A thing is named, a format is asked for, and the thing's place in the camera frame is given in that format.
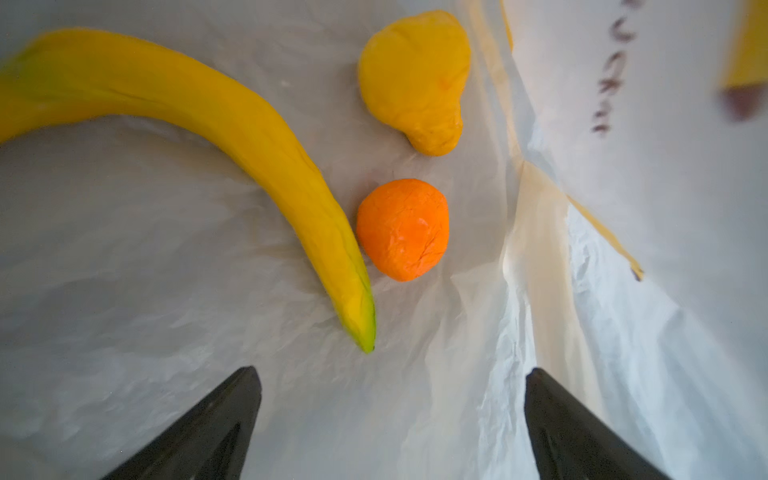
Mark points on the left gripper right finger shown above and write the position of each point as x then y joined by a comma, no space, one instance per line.
570,442

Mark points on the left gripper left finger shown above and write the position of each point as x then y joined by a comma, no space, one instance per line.
210,441

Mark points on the banana print plastic bag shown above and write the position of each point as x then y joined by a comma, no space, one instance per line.
608,224

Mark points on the orange fruit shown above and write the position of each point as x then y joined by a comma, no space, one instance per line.
404,228

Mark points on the long yellow banana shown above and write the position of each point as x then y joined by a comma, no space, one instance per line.
75,74

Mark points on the yellow pear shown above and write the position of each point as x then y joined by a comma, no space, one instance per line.
411,77

